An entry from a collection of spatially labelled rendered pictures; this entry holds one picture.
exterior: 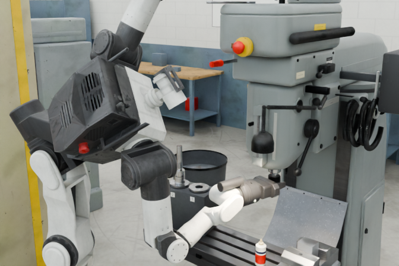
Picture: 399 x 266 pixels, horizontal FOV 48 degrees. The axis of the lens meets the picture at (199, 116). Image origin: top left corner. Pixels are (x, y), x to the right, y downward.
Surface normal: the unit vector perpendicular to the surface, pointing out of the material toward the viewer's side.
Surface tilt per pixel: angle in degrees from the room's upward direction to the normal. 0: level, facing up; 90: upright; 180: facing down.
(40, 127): 90
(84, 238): 80
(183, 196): 90
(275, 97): 90
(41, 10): 90
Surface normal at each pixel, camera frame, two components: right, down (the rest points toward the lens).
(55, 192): -0.30, 0.23
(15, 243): 0.78, 0.15
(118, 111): 0.80, -0.46
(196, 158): 0.11, 0.18
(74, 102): -0.71, -0.10
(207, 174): 0.33, 0.29
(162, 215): 0.58, 0.18
